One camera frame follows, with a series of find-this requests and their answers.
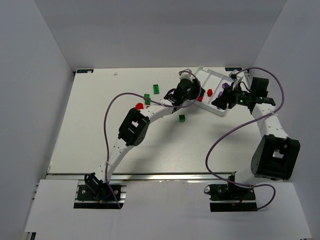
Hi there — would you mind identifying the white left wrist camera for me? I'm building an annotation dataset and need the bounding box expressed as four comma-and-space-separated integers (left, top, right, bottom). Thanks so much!
178, 68, 194, 81

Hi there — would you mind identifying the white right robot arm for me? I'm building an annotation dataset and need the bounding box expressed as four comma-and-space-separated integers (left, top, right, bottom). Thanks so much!
211, 77, 301, 188

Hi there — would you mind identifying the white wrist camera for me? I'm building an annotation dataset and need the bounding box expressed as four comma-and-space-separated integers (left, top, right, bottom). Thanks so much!
228, 70, 243, 90
178, 68, 194, 81

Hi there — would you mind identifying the blue table label right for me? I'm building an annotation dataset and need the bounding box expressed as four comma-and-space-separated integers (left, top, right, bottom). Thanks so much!
224, 67, 242, 72

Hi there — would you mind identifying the red round lego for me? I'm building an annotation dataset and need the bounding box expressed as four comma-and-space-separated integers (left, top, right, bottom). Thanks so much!
135, 102, 144, 110

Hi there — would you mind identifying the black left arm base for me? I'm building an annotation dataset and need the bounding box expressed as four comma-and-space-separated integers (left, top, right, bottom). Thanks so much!
73, 183, 127, 210

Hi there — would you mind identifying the green lego pair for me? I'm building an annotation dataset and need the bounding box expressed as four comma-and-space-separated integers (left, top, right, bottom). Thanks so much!
144, 93, 151, 106

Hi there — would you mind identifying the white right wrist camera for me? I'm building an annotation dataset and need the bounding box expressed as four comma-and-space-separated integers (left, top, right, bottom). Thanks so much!
228, 70, 243, 90

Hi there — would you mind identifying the red square lego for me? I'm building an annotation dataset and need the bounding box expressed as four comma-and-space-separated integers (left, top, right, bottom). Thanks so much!
206, 89, 213, 97

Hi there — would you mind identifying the blue table label left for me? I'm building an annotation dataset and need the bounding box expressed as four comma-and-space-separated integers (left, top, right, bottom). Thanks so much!
76, 69, 94, 74

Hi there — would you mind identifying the blue table label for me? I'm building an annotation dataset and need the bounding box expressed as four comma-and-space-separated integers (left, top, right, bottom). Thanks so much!
224, 67, 242, 72
76, 69, 94, 74

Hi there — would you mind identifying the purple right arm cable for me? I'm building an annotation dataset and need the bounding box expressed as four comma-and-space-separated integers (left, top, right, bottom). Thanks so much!
206, 66, 285, 210

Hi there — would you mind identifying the purple long lego plate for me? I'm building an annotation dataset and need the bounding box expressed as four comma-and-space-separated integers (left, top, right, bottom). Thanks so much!
222, 82, 230, 89

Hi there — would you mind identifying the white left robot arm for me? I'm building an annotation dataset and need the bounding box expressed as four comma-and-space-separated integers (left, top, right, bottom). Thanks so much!
84, 75, 205, 199

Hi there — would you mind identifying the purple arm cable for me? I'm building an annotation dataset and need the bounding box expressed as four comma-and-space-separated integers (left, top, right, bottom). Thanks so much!
206, 66, 285, 210
103, 71, 203, 210

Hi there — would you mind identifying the green long lego top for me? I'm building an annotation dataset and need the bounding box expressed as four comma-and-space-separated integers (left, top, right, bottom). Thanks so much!
153, 84, 160, 95

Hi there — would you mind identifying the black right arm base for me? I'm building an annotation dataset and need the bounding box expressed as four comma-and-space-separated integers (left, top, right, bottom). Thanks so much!
203, 183, 258, 213

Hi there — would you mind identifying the green square lego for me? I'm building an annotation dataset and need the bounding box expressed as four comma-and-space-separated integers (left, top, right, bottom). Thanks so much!
178, 114, 186, 123

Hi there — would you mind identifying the white divided tray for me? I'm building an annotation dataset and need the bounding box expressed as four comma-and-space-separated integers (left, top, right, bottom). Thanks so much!
195, 66, 234, 117

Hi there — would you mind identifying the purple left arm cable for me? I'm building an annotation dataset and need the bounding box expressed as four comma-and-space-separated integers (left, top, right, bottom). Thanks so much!
103, 71, 203, 210

